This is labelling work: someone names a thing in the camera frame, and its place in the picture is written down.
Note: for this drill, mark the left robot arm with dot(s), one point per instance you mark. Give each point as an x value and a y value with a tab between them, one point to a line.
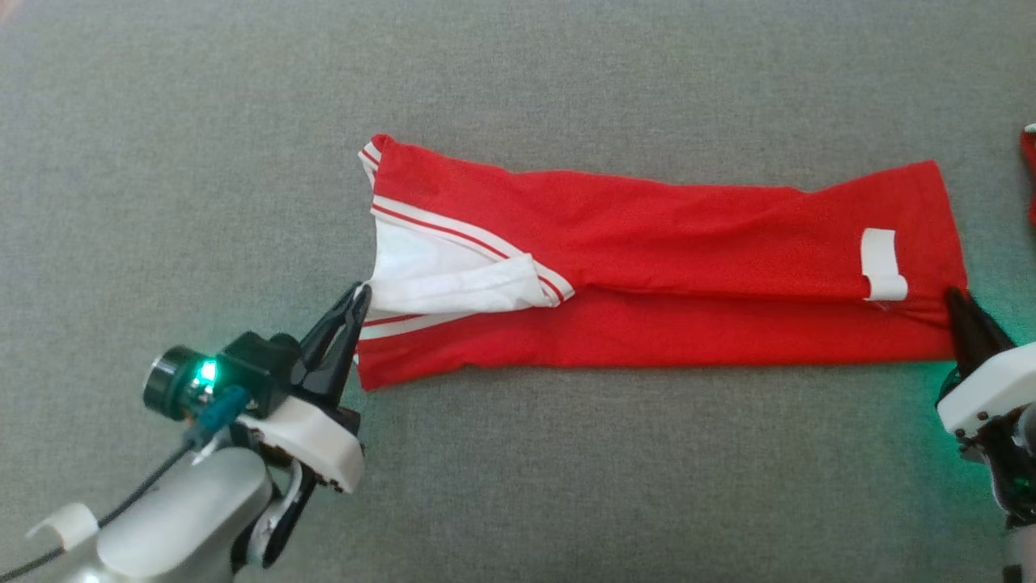
186	518

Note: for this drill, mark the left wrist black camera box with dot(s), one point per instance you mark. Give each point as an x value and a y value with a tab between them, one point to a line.
259	372

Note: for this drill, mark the yellow and grey sofa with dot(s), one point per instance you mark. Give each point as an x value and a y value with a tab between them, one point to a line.
566	81

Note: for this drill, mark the red shorts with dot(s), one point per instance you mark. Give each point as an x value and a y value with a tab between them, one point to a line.
1029	178

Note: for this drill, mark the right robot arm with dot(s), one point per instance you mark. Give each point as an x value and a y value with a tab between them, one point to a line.
1018	486

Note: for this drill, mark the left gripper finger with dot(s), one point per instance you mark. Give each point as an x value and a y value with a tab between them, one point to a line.
328	340
348	364

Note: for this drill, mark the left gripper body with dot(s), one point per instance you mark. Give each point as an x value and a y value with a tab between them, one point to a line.
316	441

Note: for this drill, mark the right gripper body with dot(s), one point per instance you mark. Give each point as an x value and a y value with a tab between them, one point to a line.
987	393

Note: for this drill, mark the left wrist black cylinder housing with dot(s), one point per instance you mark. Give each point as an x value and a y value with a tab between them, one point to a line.
174	385

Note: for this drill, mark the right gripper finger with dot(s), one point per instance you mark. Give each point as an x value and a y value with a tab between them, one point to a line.
965	340
989	340

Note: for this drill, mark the red shirt with white sleeves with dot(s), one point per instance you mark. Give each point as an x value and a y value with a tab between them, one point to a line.
647	243

